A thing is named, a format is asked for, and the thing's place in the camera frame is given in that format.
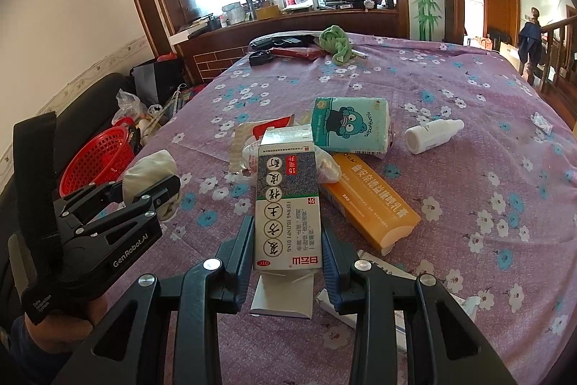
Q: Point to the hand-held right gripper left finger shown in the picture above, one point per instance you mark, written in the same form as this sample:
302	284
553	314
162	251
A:
243	249

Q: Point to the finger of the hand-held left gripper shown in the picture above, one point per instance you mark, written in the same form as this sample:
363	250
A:
144	207
167	184

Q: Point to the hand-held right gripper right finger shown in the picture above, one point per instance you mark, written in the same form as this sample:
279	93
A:
336	281

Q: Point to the white cloth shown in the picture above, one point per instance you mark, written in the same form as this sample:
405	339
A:
148	173

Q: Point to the white grey medicine box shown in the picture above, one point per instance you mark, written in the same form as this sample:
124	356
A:
288	204

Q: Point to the red plastic basket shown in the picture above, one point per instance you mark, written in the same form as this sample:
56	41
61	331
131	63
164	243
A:
94	159

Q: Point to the orange medicine box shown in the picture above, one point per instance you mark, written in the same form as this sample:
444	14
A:
374	204

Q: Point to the person's left forearm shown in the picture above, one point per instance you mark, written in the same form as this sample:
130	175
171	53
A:
67	326

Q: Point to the white blue medicine packaging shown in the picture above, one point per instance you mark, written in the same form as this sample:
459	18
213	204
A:
387	265

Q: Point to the clear plastic bag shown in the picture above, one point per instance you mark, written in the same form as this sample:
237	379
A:
128	103

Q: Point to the crumpled plastic bag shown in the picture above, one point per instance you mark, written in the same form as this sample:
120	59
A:
245	137

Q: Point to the black shopping bag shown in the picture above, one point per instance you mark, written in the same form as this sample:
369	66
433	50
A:
153	80

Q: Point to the black sofa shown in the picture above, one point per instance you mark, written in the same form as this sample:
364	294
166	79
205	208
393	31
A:
81	96

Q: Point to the red bag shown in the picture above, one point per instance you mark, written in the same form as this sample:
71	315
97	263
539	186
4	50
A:
167	57

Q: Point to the wooden headboard cabinet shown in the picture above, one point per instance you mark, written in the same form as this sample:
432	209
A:
216	51

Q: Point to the small black object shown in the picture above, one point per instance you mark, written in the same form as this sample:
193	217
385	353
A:
261	58

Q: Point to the teal cartoon tissue pack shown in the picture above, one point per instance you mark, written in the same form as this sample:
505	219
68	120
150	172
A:
351	123

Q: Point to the white plastic bottle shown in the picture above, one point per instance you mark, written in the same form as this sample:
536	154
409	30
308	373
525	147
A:
428	135

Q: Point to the purple floral bedsheet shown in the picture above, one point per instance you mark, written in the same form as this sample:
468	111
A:
450	141

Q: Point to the red wallet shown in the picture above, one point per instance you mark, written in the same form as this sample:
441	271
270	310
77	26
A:
295	52

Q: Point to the row of shelf clutter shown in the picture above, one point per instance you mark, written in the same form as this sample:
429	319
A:
270	6

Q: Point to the green cloth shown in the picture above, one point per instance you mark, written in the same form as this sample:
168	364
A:
336	42

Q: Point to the small clear sachet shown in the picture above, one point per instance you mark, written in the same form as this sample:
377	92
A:
541	122

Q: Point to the cardboard box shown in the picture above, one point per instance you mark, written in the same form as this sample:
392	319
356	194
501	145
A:
509	51

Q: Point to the dark blue jacket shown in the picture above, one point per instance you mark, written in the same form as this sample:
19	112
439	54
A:
529	42

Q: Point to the wooden stair railing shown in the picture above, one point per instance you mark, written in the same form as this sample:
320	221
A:
559	51

